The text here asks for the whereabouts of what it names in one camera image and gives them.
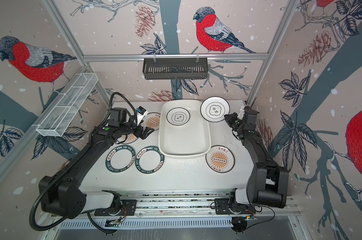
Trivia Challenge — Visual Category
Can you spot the orange sunburst plate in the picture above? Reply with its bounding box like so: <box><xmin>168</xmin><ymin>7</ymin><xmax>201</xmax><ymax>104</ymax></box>
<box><xmin>142</xmin><ymin>112</ymin><xmax>160</xmax><ymax>131</ymax></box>
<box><xmin>118</xmin><ymin>134</ymin><xmax>138</xmax><ymax>144</ymax></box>
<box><xmin>206</xmin><ymin>145</ymin><xmax>235</xmax><ymax>173</ymax></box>

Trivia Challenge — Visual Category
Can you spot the white clover plate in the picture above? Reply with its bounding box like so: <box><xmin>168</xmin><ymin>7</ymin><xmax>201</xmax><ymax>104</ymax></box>
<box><xmin>166</xmin><ymin>108</ymin><xmax>191</xmax><ymax>126</ymax></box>
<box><xmin>200</xmin><ymin>97</ymin><xmax>230</xmax><ymax>123</ymax></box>

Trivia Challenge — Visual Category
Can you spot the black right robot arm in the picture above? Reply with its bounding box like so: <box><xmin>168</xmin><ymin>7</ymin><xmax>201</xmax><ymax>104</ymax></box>
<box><xmin>222</xmin><ymin>111</ymin><xmax>289</xmax><ymax>214</ymax></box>

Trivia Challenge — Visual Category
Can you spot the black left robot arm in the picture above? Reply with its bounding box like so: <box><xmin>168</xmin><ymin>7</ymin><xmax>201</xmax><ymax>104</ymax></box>
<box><xmin>30</xmin><ymin>123</ymin><xmax>154</xmax><ymax>219</ymax></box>

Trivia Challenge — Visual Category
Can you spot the white plastic bin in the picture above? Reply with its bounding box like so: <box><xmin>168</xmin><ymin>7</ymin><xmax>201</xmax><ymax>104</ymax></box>
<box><xmin>158</xmin><ymin>100</ymin><xmax>212</xmax><ymax>159</ymax></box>

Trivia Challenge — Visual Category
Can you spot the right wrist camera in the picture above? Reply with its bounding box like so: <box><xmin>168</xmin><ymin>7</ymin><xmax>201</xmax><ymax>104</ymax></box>
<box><xmin>238</xmin><ymin>106</ymin><xmax>250</xmax><ymax>120</ymax></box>

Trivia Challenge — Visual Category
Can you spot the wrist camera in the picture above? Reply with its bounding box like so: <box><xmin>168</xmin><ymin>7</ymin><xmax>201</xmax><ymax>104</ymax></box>
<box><xmin>136</xmin><ymin>106</ymin><xmax>148</xmax><ymax>125</ymax></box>
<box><xmin>238</xmin><ymin>106</ymin><xmax>250</xmax><ymax>120</ymax></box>

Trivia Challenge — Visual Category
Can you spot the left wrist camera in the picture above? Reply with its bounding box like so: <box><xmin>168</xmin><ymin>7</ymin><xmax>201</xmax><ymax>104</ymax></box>
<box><xmin>136</xmin><ymin>106</ymin><xmax>148</xmax><ymax>125</ymax></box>

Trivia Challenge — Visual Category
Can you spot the green ring plate inner left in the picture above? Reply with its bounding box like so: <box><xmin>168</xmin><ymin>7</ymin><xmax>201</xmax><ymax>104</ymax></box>
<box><xmin>135</xmin><ymin>146</ymin><xmax>164</xmax><ymax>174</ymax></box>

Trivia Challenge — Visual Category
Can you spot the green ring plate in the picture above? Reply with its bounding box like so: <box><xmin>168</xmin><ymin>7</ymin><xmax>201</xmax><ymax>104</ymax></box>
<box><xmin>105</xmin><ymin>145</ymin><xmax>136</xmax><ymax>173</ymax></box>
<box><xmin>135</xmin><ymin>146</ymin><xmax>164</xmax><ymax>174</ymax></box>

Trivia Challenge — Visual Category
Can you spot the green ring plate outer left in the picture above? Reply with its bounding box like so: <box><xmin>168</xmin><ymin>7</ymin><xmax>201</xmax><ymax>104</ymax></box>
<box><xmin>105</xmin><ymin>145</ymin><xmax>136</xmax><ymax>173</ymax></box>

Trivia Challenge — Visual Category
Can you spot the black hanging wire basket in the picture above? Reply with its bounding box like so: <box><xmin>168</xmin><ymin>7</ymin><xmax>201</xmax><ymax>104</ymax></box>
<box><xmin>142</xmin><ymin>58</ymin><xmax>209</xmax><ymax>80</ymax></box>

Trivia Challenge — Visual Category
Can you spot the aluminium frame top bar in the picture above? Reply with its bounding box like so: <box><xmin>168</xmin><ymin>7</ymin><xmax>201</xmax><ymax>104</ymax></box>
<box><xmin>82</xmin><ymin>53</ymin><xmax>269</xmax><ymax>63</ymax></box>

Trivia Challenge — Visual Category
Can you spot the black corrugated cable left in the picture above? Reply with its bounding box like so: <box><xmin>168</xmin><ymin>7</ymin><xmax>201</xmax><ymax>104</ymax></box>
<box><xmin>29</xmin><ymin>91</ymin><xmax>138</xmax><ymax>235</ymax></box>

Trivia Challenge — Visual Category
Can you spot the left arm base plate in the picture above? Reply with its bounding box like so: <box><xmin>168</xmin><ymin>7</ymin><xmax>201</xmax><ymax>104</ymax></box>
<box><xmin>94</xmin><ymin>200</ymin><xmax>137</xmax><ymax>217</ymax></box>

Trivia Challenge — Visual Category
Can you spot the white mesh wall shelf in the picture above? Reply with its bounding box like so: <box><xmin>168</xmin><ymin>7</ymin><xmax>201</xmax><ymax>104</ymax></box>
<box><xmin>36</xmin><ymin>73</ymin><xmax>98</xmax><ymax>137</ymax></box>

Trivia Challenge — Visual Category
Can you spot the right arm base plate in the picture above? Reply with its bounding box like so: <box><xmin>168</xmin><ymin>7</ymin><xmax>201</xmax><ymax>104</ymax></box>
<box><xmin>214</xmin><ymin>199</ymin><xmax>256</xmax><ymax>215</ymax></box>

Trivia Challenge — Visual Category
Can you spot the black cable right base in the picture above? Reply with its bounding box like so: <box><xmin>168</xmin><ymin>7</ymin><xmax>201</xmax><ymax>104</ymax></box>
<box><xmin>243</xmin><ymin>205</ymin><xmax>276</xmax><ymax>230</ymax></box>

